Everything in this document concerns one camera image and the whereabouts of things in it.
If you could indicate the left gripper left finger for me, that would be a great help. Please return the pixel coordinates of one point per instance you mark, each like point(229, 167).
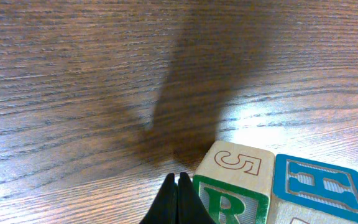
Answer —
point(164, 207)

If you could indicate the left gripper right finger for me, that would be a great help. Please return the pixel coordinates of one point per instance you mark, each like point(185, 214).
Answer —
point(190, 209)

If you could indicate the green R letter block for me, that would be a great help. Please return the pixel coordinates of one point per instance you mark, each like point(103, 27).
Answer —
point(234, 183)

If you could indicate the ice cream picture block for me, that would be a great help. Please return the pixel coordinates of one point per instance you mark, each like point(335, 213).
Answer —
point(306, 191)

